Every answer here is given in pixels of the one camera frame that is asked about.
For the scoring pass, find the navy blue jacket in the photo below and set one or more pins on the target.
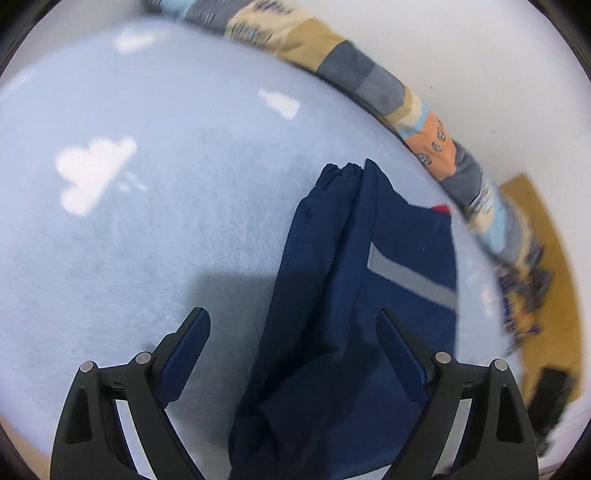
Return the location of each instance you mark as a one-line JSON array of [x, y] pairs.
[[332, 277]]

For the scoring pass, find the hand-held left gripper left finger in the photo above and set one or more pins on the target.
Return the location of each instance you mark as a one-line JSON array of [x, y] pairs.
[[178, 364]]

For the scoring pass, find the patchwork quilt roll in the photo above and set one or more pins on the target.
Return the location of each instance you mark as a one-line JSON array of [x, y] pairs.
[[364, 69]]

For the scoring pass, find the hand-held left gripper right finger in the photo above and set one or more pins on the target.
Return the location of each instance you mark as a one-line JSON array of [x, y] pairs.
[[406, 360]]

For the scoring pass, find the black object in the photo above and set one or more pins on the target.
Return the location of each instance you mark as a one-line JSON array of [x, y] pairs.
[[549, 401]]

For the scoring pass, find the light blue cloud bed sheet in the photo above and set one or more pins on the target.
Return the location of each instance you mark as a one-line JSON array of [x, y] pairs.
[[161, 230]]

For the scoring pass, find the wooden headboard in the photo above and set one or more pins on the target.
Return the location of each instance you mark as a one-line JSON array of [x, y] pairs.
[[554, 286]]

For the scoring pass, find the yellow and blue patterned cloth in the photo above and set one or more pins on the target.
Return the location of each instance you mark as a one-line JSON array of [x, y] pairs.
[[521, 295]]

